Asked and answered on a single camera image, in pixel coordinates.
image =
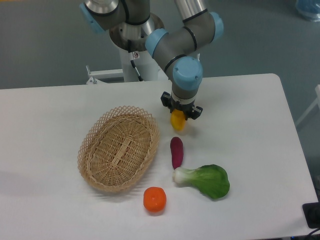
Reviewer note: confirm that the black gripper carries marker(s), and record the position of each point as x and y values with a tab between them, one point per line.
184	105

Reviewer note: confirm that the yellow mango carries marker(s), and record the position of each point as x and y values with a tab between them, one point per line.
178	120

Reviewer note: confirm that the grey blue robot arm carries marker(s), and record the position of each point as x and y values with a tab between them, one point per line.
146	47

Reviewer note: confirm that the purple sweet potato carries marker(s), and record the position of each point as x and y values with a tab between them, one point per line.
177	152

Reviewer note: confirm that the woven wicker basket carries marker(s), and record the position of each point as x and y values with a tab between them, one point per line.
118	149

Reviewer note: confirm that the green bok choy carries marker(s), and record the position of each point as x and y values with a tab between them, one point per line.
211	180

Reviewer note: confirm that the orange tangerine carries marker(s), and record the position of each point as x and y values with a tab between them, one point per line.
154	199

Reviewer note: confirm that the blue object top right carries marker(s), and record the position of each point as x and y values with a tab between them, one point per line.
309	9

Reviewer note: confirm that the black device at table edge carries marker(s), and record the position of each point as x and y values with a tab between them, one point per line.
312	214

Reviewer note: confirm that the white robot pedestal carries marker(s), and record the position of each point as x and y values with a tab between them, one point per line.
133	65

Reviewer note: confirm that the white frame at right edge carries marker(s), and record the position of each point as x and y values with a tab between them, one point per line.
310	111

